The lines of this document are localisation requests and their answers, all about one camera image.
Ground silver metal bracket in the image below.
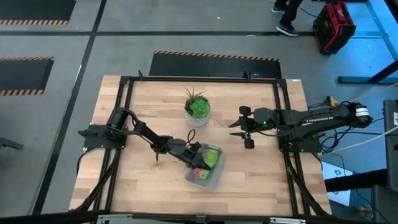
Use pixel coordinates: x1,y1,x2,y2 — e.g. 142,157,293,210
269,217,307,224
96,213,133,224

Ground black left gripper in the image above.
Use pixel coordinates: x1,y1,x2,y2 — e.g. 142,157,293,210
161,138,214,171

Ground clear plastic tray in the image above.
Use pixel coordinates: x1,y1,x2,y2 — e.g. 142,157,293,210
185,143,227,190

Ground blue metal desk frame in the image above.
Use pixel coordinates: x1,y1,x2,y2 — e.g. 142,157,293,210
351,0,398,60

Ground black furniture foot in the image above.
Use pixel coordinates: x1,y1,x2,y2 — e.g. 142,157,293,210
0,136,24,151

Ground yellow extension cable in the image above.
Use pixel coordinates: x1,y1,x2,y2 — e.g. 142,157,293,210
326,82,398,105

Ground black looped gripper cable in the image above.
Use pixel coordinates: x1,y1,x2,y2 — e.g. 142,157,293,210
186,129,197,147

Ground black desk edge beam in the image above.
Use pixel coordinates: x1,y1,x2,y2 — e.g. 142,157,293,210
325,169,388,192

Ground black power cables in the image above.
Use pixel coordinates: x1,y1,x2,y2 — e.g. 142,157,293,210
317,116,386,177

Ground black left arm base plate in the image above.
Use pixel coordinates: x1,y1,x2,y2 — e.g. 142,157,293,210
77,124,128,149

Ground white cable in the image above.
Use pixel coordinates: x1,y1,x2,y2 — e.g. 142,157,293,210
335,125,398,153

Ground dark grey equipment case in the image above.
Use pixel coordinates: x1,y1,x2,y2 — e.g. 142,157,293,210
382,99,398,190

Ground metal cup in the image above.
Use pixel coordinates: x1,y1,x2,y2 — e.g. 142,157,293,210
356,203,374,220

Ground black striped-edge floor mat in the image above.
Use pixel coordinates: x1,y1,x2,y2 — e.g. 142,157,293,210
0,57,55,96
149,50,282,79
0,0,77,26

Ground person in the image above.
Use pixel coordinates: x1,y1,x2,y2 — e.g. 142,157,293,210
271,0,304,37

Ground black aluminium table frame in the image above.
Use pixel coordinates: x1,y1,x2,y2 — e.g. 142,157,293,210
70,70,332,218

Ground green measuring cup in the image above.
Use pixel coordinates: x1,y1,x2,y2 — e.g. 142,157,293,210
200,149,219,180

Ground red and black tool box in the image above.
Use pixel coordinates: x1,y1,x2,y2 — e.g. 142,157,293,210
312,0,357,55

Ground dark grey cabinet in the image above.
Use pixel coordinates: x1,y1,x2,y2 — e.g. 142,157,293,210
373,185,398,224

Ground white floor sheet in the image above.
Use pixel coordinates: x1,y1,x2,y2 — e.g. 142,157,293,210
323,161,354,206

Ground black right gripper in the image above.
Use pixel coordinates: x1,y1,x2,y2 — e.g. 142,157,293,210
228,105,278,149

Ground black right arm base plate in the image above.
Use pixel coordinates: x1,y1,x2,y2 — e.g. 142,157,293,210
278,129,322,153

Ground green succulent in white pot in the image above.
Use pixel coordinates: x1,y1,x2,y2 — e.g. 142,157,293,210
183,86,211,128

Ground dark desk foot bar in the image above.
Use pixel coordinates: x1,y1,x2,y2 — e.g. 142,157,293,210
338,59,398,85

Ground black overhead crossbar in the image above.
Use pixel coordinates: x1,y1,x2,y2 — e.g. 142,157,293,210
0,210,398,224

